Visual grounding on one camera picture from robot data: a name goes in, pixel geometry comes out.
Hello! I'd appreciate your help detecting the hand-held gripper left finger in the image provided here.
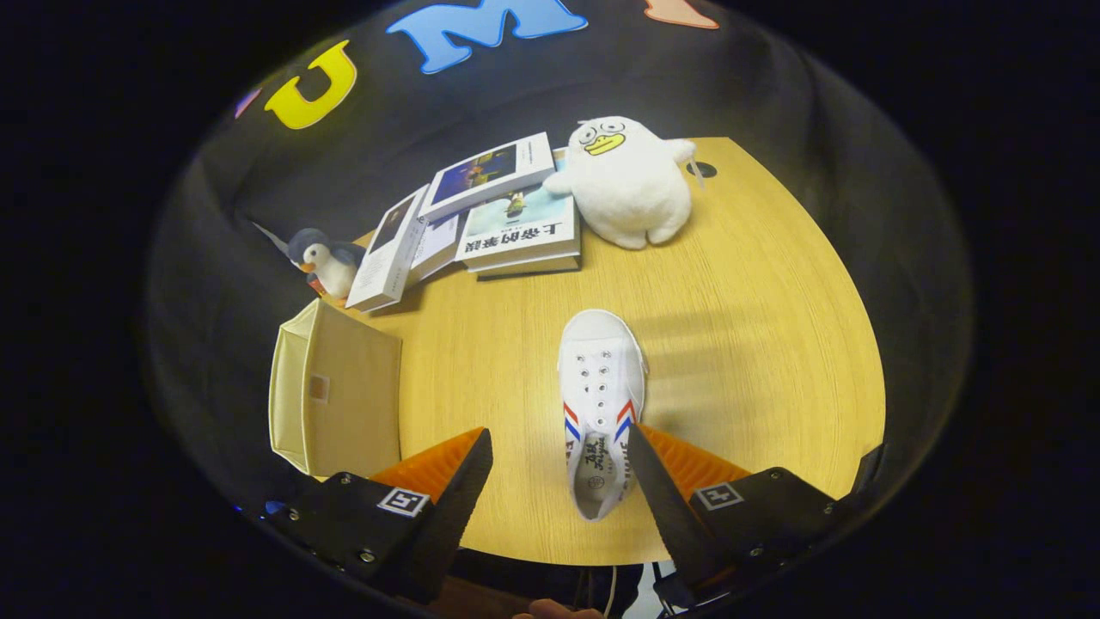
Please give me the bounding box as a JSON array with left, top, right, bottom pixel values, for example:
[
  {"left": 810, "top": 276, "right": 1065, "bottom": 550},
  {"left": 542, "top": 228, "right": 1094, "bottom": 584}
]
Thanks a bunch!
[{"left": 273, "top": 427, "right": 495, "bottom": 603}]

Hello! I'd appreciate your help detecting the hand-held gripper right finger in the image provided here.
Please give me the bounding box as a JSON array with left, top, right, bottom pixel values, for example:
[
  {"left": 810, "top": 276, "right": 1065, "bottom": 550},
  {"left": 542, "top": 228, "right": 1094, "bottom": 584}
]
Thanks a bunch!
[{"left": 627, "top": 421, "right": 860, "bottom": 596}]

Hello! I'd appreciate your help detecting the beige fabric storage box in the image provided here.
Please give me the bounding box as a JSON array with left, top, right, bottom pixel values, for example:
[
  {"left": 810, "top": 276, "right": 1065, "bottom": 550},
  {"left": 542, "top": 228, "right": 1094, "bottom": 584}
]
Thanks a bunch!
[{"left": 269, "top": 298, "right": 403, "bottom": 478}]

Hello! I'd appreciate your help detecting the white striped canvas shoe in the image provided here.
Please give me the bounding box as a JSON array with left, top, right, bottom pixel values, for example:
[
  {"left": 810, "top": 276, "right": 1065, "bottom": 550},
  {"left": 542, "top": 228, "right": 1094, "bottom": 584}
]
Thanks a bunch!
[{"left": 557, "top": 309, "right": 648, "bottom": 523}]

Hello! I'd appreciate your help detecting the white portrait cover book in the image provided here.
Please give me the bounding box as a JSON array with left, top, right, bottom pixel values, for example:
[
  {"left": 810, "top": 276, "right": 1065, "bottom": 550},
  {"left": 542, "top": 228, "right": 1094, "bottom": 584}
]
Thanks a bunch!
[{"left": 345, "top": 185, "right": 431, "bottom": 313}]

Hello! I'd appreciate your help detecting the plain white text book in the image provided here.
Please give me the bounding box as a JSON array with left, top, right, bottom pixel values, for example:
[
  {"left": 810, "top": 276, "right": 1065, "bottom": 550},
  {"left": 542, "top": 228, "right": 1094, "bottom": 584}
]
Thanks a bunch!
[{"left": 411, "top": 211, "right": 465, "bottom": 285}]

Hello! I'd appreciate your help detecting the grey penguin plush toy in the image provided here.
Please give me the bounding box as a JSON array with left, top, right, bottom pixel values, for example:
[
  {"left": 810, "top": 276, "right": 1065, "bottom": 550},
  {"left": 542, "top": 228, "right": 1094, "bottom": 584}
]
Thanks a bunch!
[{"left": 286, "top": 228, "right": 368, "bottom": 302}]

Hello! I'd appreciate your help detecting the sky blue cover book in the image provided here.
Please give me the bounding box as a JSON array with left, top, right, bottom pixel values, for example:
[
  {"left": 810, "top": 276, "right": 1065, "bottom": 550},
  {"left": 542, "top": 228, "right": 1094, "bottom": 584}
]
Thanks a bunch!
[{"left": 455, "top": 185, "right": 583, "bottom": 274}]

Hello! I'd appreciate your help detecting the white duck plush toy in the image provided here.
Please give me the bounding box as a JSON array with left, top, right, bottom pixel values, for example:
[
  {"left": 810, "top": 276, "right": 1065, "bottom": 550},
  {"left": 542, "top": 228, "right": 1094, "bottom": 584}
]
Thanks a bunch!
[{"left": 543, "top": 116, "right": 699, "bottom": 250}]

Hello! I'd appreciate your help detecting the blue night photo book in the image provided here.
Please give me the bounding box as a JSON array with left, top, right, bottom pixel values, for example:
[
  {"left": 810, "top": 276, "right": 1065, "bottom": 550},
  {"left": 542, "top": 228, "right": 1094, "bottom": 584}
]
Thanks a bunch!
[{"left": 419, "top": 132, "right": 557, "bottom": 223}]

